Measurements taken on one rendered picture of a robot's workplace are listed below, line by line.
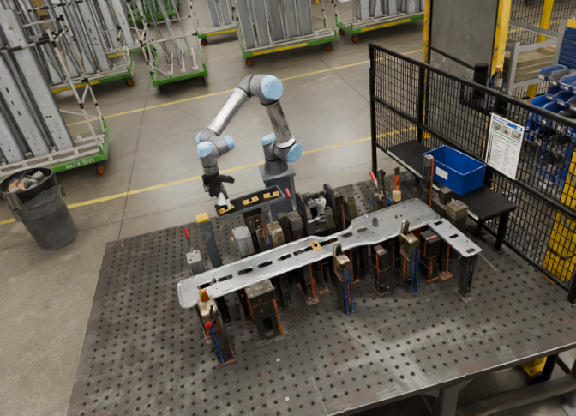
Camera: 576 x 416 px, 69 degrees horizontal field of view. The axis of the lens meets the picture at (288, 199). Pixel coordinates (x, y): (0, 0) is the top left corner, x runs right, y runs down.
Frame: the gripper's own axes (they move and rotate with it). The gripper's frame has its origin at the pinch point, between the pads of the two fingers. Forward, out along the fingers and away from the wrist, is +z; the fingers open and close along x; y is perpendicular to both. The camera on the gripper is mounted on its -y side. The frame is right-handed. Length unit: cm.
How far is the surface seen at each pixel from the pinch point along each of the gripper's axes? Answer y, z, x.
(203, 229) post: 14.6, 9.9, -0.7
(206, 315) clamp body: 38, 15, 49
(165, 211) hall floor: -9, 120, -212
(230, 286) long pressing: 20.4, 20.2, 35.2
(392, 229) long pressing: -63, 20, 58
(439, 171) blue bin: -109, 10, 50
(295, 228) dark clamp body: -25.6, 17.6, 24.8
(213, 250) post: 12.8, 26.1, -0.9
